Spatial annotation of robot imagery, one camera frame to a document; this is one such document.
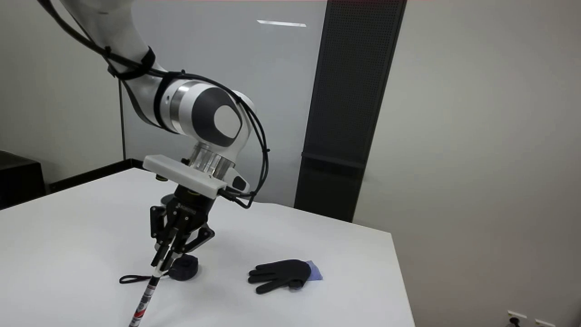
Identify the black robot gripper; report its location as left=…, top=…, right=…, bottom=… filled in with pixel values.
left=151, top=186, right=214, bottom=270

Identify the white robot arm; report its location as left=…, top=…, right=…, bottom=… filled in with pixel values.
left=60, top=0, right=258, bottom=270

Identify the black glove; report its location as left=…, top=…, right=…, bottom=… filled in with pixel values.
left=247, top=259, right=311, bottom=294

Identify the blue cloth piece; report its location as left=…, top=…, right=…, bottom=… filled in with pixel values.
left=307, top=259, right=323, bottom=281

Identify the black cabinet at left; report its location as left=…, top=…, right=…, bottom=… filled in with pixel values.
left=0, top=150, right=46, bottom=208

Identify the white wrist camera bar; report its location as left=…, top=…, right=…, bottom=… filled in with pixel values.
left=144, top=154, right=251, bottom=199

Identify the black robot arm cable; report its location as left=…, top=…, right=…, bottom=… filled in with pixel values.
left=37, top=0, right=273, bottom=210

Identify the white wall power outlet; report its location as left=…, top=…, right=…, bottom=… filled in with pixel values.
left=507, top=310, right=529, bottom=327

